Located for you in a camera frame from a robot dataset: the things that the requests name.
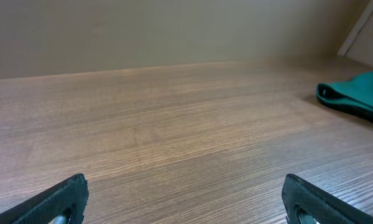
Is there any green garment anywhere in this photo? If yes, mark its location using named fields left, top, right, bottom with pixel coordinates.
left=316, top=71, right=373, bottom=123

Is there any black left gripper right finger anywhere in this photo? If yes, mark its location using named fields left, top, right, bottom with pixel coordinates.
left=282, top=174, right=373, bottom=224

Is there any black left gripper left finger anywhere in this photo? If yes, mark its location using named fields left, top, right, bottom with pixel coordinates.
left=0, top=174, right=89, bottom=224

